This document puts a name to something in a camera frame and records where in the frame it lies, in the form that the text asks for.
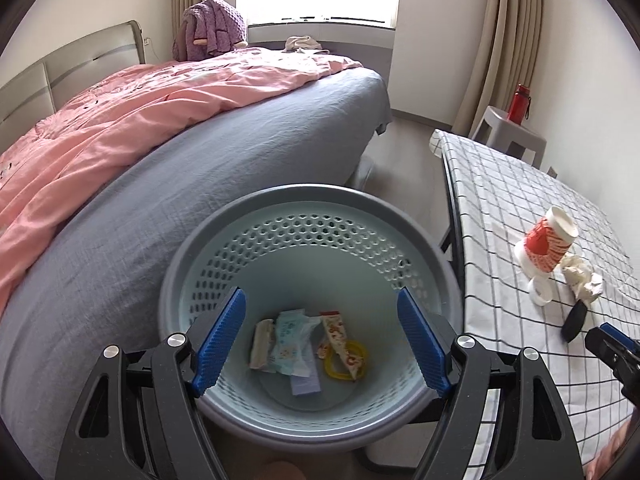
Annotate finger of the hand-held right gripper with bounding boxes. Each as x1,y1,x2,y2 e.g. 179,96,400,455
585,324,640,397

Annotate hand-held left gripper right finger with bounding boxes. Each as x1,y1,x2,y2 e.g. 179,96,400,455
396,287,586,480

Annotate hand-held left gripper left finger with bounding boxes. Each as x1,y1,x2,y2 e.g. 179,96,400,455
55,286,248,480

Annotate yellow plastic ring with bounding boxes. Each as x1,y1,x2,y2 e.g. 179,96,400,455
322,340,370,382

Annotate wrappers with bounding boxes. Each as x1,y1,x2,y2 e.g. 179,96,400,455
267,308,323,378

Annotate red and white snack wrapper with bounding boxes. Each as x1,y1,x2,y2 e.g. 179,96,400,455
318,310,366,381

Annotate purple cardboard box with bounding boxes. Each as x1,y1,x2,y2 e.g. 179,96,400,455
290,355,322,397

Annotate light blue perforated basket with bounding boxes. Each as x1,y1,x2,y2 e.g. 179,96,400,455
157,185,466,453

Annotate person's right hand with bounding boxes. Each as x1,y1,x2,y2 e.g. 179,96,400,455
585,422,636,480

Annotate black flat object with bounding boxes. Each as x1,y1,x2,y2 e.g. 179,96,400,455
560,300,589,344

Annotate crumpled white paper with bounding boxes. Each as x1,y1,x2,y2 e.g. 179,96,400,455
560,255,606,306

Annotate red and white paper cup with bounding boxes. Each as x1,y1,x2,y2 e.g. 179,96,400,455
512,205,580,281

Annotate white checked tablecloth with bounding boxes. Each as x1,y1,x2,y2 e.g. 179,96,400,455
430,129,640,480

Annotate bed with grey sheet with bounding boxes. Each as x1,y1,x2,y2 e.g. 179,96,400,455
0,64,392,480

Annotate grey plastic stool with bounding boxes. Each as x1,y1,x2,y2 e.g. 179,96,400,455
467,105,548,167

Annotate pink duvet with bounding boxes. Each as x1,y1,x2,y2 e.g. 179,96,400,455
0,47,363,311

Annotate red water bottle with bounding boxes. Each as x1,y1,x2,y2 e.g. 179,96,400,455
507,83,532,124

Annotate white cloth on sill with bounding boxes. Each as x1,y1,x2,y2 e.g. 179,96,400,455
282,35,331,55

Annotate purple knitted garment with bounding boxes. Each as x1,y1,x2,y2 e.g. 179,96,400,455
172,0,249,61

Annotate grey bed headboard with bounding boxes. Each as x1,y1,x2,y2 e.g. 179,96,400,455
0,20,147,153

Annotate black table frame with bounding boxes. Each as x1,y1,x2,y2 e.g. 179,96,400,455
439,157,467,333

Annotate white plastic ring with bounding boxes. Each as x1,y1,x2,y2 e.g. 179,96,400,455
527,272,552,307

